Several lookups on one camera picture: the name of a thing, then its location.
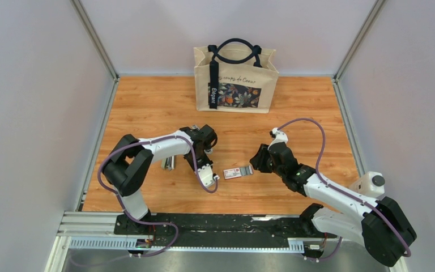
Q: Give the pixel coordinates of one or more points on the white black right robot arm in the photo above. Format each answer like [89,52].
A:
[379,225]

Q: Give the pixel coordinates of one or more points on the white box with black knob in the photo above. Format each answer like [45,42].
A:
[370,184]

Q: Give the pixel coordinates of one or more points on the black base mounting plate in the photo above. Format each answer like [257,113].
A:
[218,230]

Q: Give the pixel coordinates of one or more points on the red white staple box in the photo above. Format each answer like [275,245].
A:
[238,172]

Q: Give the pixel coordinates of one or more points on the aluminium frame rail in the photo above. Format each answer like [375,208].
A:
[95,230]

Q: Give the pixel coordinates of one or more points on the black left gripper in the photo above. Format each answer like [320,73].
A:
[207,161]

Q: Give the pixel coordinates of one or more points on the small grey-green stapler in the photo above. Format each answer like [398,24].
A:
[169,163]

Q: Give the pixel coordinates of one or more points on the beige floral tote bag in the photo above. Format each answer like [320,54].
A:
[235,76]

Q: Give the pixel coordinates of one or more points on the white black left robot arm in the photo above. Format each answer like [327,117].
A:
[124,170]

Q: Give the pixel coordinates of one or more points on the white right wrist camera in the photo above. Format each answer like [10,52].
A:
[278,136]

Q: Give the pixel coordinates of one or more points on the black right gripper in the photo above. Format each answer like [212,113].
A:
[257,161]

